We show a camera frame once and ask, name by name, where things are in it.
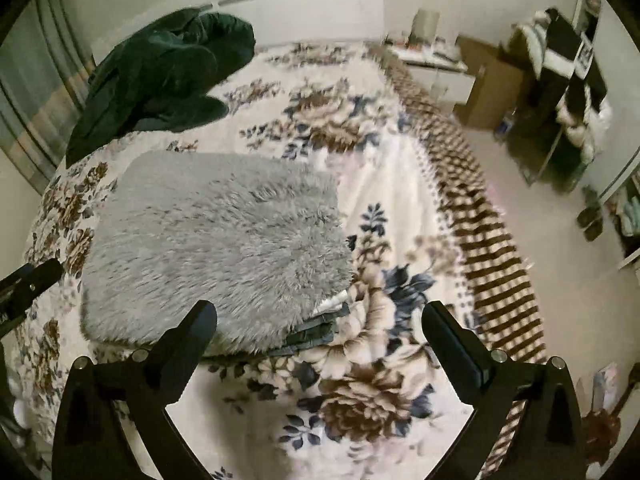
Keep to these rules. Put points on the black folded pants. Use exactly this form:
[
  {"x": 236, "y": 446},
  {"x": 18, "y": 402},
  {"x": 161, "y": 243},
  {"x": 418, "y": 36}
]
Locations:
[{"x": 310, "y": 342}]

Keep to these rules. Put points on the dark grey folded pants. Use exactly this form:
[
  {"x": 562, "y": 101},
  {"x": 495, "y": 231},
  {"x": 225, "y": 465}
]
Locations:
[{"x": 320, "y": 324}]

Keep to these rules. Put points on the grey fleece pants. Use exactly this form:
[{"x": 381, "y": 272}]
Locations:
[{"x": 215, "y": 250}]

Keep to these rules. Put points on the bed with floral sheet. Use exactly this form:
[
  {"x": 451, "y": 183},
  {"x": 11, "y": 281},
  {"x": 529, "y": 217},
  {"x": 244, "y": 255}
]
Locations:
[{"x": 350, "y": 170}]

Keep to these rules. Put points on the black and white jacket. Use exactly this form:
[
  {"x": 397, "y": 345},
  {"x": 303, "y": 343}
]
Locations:
[{"x": 565, "y": 45}]

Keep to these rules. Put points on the white nightstand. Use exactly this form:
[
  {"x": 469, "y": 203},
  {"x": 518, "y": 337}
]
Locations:
[{"x": 445, "y": 80}]

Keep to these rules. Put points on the cardboard box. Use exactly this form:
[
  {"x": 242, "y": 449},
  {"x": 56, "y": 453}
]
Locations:
[{"x": 492, "y": 85}]

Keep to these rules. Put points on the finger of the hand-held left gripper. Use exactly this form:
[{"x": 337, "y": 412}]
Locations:
[{"x": 35, "y": 285}]

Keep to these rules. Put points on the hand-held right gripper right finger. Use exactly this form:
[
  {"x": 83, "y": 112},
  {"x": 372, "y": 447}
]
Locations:
[{"x": 452, "y": 355}]

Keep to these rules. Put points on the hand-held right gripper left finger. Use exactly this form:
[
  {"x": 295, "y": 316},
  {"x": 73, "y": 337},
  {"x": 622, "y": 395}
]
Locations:
[{"x": 182, "y": 355}]

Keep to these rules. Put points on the brown checkered blanket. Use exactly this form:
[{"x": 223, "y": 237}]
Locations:
[{"x": 470, "y": 200}]

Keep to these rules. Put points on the dark green blanket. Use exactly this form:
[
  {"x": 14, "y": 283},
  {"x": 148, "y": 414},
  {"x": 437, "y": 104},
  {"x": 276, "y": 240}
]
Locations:
[{"x": 160, "y": 80}]

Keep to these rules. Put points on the plastic water bottle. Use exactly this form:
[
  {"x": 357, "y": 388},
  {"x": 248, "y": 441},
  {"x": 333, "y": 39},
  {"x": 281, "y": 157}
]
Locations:
[{"x": 506, "y": 122}]

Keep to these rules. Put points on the tissue pack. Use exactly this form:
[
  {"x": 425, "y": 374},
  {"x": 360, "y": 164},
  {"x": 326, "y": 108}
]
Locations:
[{"x": 604, "y": 385}]

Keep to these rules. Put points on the white headboard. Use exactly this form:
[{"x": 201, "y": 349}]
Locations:
[{"x": 310, "y": 15}]

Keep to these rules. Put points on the white table lamp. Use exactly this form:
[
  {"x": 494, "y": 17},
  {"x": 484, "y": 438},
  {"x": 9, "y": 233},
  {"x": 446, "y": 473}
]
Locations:
[{"x": 426, "y": 25}]

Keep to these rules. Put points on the green curtain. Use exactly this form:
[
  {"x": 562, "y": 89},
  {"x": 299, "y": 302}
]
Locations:
[{"x": 40, "y": 85}]

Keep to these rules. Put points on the white wardrobe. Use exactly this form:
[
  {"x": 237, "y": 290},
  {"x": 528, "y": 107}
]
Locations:
[{"x": 620, "y": 110}]

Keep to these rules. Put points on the pair of dark slippers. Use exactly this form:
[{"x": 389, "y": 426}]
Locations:
[{"x": 592, "y": 215}]

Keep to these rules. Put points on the metal chair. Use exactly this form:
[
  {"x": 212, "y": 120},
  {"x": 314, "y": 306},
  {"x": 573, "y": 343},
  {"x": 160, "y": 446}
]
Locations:
[{"x": 545, "y": 160}]

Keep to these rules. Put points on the white puffy jacket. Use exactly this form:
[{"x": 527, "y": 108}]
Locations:
[{"x": 587, "y": 130}]

